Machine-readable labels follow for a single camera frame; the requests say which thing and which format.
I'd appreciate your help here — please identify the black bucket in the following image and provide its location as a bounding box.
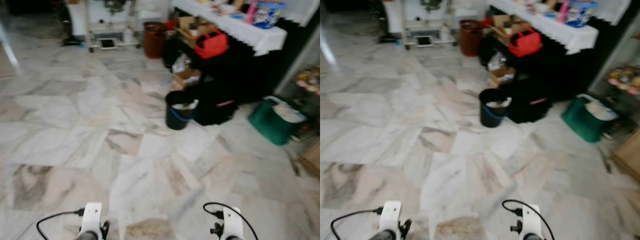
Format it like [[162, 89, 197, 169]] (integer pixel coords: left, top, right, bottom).
[[165, 90, 199, 131], [479, 88, 513, 128]]

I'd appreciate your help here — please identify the green bag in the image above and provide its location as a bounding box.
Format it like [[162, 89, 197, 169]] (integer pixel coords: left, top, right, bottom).
[[248, 96, 307, 146], [561, 94, 620, 144]]

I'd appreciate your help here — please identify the black backpack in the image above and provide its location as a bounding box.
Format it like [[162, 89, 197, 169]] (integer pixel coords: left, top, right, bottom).
[[192, 77, 240, 126], [507, 75, 553, 124]]

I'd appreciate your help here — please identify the small cardboard box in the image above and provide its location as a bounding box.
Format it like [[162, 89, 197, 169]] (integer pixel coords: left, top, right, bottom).
[[488, 66, 517, 89], [172, 67, 202, 91]]

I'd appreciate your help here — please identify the white plastic bag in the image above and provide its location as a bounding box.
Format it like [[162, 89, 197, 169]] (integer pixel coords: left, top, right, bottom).
[[487, 51, 508, 72], [171, 53, 193, 74]]

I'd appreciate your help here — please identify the bunch of flowers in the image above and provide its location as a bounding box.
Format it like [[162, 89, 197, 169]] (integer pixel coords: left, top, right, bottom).
[[295, 66, 321, 96], [606, 64, 640, 96]]

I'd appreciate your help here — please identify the red bag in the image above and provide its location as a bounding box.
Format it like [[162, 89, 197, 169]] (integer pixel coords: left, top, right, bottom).
[[193, 29, 230, 60], [507, 27, 543, 58]]

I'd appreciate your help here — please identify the brown bin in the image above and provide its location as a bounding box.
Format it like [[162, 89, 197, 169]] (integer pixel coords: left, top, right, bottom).
[[143, 21, 168, 60], [459, 19, 483, 57]]

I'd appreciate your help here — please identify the large open cardboard box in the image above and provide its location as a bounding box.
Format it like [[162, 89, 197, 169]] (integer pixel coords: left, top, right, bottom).
[[172, 16, 217, 49], [487, 14, 530, 47]]

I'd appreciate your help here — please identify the white lace tablecloth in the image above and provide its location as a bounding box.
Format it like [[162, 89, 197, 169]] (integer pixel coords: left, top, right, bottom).
[[170, 0, 289, 57], [487, 0, 600, 55]]

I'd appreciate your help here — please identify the white wheeled cart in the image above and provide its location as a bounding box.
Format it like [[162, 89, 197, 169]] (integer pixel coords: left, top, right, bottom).
[[400, 0, 458, 51], [82, 0, 144, 53]]

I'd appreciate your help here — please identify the pink bottle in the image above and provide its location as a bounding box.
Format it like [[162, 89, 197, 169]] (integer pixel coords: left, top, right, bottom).
[[243, 0, 259, 25], [557, 0, 571, 23]]

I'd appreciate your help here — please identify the blue and white tub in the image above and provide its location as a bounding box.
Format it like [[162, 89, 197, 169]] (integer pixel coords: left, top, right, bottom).
[[565, 0, 598, 28], [252, 0, 287, 30]]

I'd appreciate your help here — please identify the white hanging cloth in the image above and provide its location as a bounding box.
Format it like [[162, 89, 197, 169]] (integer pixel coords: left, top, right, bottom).
[[280, 0, 321, 27], [595, 0, 640, 25]]

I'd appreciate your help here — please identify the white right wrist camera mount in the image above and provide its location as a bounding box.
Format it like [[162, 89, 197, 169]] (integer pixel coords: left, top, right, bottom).
[[221, 207, 244, 240], [521, 204, 543, 238]]

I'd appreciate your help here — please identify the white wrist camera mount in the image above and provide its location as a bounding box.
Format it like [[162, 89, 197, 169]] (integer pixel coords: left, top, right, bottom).
[[221, 207, 244, 240], [521, 204, 543, 238], [80, 202, 104, 237], [378, 200, 403, 236]]

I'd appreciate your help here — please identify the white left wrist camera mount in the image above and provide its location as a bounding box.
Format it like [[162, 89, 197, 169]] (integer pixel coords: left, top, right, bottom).
[[378, 200, 403, 236], [80, 202, 104, 237]]

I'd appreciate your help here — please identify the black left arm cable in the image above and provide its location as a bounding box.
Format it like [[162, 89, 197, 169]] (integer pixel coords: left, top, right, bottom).
[[330, 207, 385, 240], [36, 209, 86, 240]]

